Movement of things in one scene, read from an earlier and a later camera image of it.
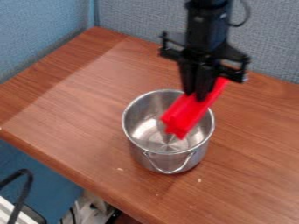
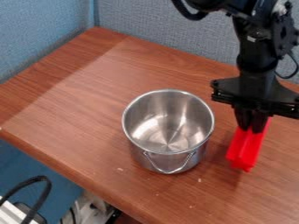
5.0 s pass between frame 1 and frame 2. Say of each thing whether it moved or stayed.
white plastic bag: stayed
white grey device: stayed
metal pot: stayed
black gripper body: moved
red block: moved
